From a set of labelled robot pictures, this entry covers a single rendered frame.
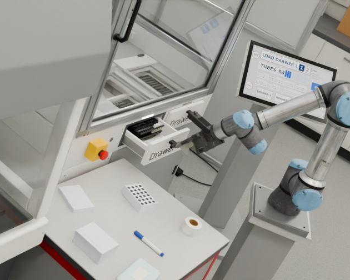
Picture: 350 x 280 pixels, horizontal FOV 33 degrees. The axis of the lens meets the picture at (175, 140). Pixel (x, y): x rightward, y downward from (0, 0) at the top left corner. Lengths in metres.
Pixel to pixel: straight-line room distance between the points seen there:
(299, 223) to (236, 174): 0.90
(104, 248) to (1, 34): 0.93
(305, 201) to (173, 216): 0.54
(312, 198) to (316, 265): 1.52
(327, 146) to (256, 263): 0.70
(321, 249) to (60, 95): 2.89
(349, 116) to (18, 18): 1.39
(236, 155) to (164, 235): 1.25
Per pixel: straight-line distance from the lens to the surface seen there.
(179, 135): 2.56
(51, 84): 1.47
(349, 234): 4.47
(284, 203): 2.65
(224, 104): 4.20
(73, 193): 2.24
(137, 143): 2.46
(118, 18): 2.01
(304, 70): 3.27
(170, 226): 2.30
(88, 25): 1.50
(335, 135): 2.38
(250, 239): 2.72
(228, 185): 3.51
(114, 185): 2.38
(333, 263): 4.08
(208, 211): 3.61
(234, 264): 2.81
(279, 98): 3.17
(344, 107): 2.31
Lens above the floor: 2.12
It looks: 28 degrees down
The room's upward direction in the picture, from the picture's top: 24 degrees clockwise
